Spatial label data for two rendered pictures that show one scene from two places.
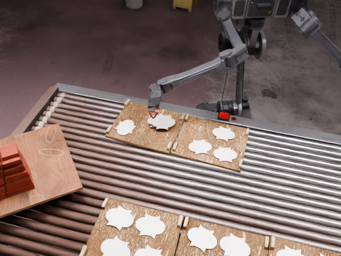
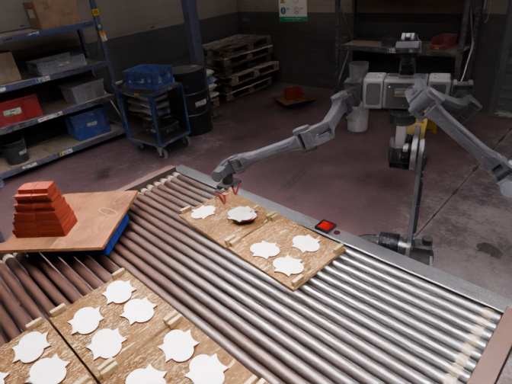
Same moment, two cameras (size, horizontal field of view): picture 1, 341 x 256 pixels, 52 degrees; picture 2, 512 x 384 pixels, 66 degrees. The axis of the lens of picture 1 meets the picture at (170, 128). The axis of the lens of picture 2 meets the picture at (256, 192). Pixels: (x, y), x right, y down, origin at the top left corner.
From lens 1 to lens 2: 1.08 m
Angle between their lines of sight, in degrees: 31
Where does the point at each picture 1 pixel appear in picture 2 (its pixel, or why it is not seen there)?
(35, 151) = (97, 207)
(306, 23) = (417, 97)
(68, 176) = (100, 234)
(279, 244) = not seen: outside the picture
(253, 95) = (462, 247)
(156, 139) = (223, 231)
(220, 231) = (207, 347)
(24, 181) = (54, 222)
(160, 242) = (134, 331)
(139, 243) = (114, 323)
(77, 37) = not seen: hidden behind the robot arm
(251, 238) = (236, 372)
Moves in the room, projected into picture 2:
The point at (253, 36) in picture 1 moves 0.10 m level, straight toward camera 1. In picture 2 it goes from (398, 136) to (388, 142)
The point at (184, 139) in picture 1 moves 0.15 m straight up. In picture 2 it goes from (254, 238) to (251, 212)
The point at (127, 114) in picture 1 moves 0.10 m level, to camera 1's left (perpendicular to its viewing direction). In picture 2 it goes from (216, 200) to (203, 197)
